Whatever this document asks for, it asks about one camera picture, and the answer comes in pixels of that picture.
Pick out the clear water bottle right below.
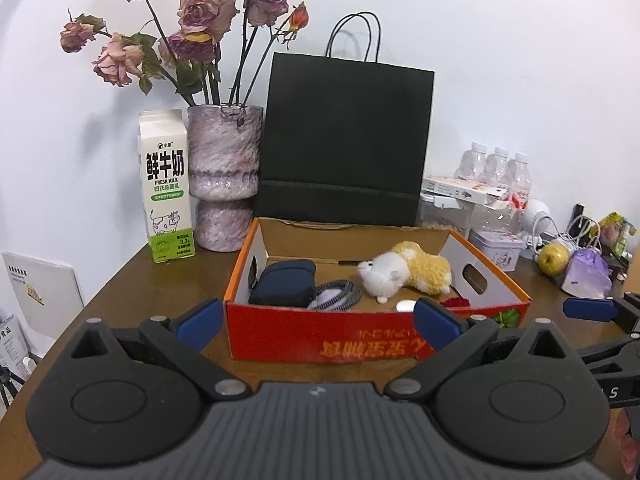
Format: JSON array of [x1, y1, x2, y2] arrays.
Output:
[[503, 153, 532, 210]]

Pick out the white flat carton box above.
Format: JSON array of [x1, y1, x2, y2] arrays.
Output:
[[422, 176, 510, 206]]

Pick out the clear water bottle left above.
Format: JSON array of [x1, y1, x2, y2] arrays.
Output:
[[454, 142, 487, 181]]

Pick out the purple textured flower vase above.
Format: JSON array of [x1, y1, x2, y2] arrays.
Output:
[[188, 105, 264, 252]]

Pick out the dried pink roses bouquet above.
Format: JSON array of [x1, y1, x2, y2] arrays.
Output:
[[60, 0, 309, 107]]

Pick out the red cardboard pumpkin box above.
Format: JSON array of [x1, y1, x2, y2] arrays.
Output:
[[224, 218, 530, 363]]

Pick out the pale floral tin box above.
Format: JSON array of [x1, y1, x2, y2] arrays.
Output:
[[469, 230, 525, 272]]

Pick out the colourful snack packet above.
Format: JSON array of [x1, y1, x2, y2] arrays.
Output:
[[599, 211, 637, 257]]

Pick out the small white desk fan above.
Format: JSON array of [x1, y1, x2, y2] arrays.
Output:
[[518, 198, 551, 260]]

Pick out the white plastic jar lid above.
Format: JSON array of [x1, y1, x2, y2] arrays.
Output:
[[396, 299, 416, 312]]

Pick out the black paper shopping bag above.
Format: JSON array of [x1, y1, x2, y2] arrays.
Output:
[[252, 11, 436, 228]]

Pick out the clear water bottle middle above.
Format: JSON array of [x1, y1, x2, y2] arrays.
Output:
[[480, 146, 510, 188]]

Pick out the white charging cables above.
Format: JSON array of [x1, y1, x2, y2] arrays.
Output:
[[531, 213, 604, 256]]

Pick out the yellow white hamster plush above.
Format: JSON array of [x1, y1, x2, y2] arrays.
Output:
[[357, 240, 452, 304]]

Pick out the white green milk carton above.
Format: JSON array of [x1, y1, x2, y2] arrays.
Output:
[[138, 110, 195, 263]]

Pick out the navy blue zip pouch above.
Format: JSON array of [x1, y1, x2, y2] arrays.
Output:
[[250, 259, 316, 308]]

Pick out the clear food container with lid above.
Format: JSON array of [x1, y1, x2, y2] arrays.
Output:
[[416, 192, 474, 237]]

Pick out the red fabric rose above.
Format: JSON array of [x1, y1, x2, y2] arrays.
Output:
[[440, 297, 470, 308]]

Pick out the yellow green apple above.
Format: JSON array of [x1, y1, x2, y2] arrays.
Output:
[[537, 242, 570, 278]]

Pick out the clear water bottle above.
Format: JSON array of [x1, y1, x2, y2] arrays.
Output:
[[454, 142, 487, 181], [480, 146, 510, 188], [503, 153, 532, 210]]

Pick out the purple tissue packet bag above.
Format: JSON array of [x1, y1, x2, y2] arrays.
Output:
[[561, 248, 612, 299]]

